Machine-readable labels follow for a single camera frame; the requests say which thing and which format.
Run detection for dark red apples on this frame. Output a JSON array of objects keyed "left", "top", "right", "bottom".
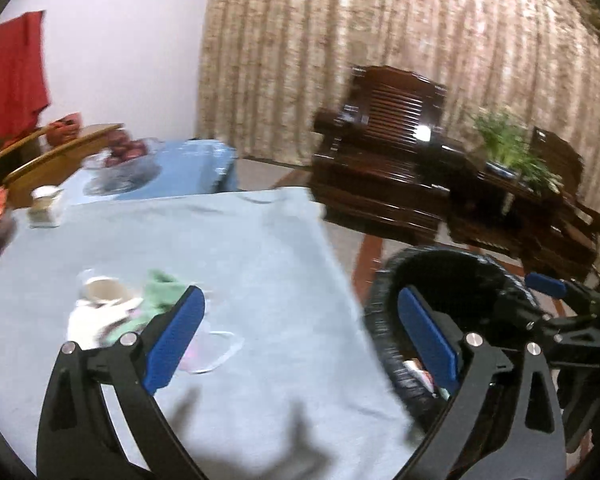
[{"left": 105, "top": 129, "right": 148, "bottom": 167}]

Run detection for beige patterned curtain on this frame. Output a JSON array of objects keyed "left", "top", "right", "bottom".
[{"left": 196, "top": 0, "right": 600, "bottom": 211}]

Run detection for black lined trash bin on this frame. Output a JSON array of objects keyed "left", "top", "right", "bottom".
[{"left": 364, "top": 246, "right": 545, "bottom": 431}]

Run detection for light blue table cloth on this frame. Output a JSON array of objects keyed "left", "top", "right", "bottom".
[{"left": 59, "top": 138, "right": 240, "bottom": 207}]

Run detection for glass fruit bowl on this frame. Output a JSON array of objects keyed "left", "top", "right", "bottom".
[{"left": 82, "top": 138, "right": 164, "bottom": 196}]

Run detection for red cloth drape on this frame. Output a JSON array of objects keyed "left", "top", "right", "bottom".
[{"left": 0, "top": 11, "right": 50, "bottom": 140}]

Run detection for blue white paper cup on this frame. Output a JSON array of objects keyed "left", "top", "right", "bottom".
[{"left": 76, "top": 274, "right": 143, "bottom": 310}]

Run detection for grey-blue table cloth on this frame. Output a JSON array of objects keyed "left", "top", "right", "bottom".
[{"left": 0, "top": 188, "right": 416, "bottom": 479}]

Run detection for dark wooden armchair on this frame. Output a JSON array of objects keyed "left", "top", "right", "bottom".
[{"left": 309, "top": 66, "right": 449, "bottom": 245}]

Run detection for green cloth glove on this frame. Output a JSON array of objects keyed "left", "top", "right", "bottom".
[{"left": 100, "top": 270, "right": 188, "bottom": 346}]

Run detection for red ornament bowl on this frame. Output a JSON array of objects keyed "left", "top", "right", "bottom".
[{"left": 45, "top": 113, "right": 82, "bottom": 148}]

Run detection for white tissue box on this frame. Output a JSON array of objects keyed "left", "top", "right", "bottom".
[{"left": 28, "top": 185, "right": 66, "bottom": 228}]

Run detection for green potted plant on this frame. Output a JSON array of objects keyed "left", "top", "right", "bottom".
[{"left": 471, "top": 107, "right": 562, "bottom": 195}]

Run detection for pink face mask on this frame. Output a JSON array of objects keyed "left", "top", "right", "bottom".
[{"left": 178, "top": 315, "right": 244, "bottom": 375}]

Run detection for white plastic bag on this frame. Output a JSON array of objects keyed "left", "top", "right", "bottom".
[{"left": 66, "top": 297, "right": 143, "bottom": 350}]

